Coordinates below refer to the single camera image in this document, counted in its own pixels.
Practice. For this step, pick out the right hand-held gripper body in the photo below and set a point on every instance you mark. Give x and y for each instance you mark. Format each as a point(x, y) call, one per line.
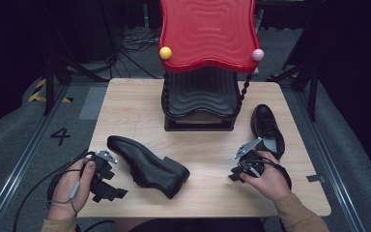
point(251, 162)

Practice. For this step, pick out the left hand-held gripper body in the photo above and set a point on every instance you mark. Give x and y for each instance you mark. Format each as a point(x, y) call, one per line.
point(102, 162)

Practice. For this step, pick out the black leather shoe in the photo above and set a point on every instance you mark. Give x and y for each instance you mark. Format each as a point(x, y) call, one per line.
point(148, 167)
point(265, 124)

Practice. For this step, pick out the person's right hand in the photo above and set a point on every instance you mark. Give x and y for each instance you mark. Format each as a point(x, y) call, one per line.
point(270, 180)

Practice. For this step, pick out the person's left hand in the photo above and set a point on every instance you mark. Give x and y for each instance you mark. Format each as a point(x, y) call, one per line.
point(67, 190)

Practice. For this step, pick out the grey floor mat piece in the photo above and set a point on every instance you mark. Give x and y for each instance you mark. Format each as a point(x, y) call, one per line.
point(92, 103)

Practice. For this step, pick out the black tape strip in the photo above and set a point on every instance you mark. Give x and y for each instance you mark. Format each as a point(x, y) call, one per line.
point(315, 178)

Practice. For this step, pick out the black metal stand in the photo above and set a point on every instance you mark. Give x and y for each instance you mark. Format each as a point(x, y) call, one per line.
point(312, 90)
point(49, 87)

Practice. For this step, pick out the yellow and black floor tape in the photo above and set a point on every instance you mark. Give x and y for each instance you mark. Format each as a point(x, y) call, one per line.
point(37, 95)

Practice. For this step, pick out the red and black shoe rack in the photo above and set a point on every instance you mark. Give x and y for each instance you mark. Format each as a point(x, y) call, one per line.
point(207, 35)

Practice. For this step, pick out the metal floor rail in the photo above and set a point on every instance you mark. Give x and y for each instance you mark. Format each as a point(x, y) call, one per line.
point(328, 154)
point(16, 170)

